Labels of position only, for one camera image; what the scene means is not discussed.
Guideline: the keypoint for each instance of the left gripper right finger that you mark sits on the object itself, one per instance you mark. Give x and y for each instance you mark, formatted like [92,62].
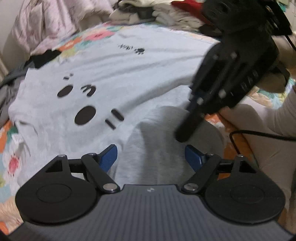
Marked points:
[203,166]

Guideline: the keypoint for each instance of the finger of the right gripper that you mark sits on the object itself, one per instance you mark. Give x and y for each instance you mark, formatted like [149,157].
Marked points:
[195,116]

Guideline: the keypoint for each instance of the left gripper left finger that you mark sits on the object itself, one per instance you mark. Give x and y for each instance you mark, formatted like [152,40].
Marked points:
[96,168]

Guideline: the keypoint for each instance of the light grey sweatshirt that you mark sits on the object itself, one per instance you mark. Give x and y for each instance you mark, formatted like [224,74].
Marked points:
[104,104]

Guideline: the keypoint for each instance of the white sleeved forearm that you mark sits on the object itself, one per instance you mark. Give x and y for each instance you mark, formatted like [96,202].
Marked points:
[250,114]

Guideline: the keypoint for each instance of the white folded clothes pile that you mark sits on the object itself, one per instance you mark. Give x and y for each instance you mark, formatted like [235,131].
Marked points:
[162,12]

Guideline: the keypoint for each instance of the floral bed quilt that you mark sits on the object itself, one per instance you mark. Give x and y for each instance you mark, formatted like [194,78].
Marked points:
[46,46]

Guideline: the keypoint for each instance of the dark brown folded garment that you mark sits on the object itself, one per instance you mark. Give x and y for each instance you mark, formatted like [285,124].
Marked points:
[210,31]

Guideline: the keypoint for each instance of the red folded garment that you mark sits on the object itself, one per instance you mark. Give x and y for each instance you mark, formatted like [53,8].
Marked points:
[192,7]

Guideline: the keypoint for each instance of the grey polo shirt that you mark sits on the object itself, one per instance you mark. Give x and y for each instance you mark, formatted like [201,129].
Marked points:
[8,94]

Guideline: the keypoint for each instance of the dark grey garment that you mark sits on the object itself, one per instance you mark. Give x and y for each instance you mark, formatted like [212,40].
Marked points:
[20,71]

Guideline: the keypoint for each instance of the black garment on bed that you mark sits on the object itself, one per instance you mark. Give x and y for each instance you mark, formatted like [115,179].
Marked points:
[47,56]

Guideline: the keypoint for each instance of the pink floral blanket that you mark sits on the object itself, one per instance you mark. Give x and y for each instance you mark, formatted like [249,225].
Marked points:
[40,25]

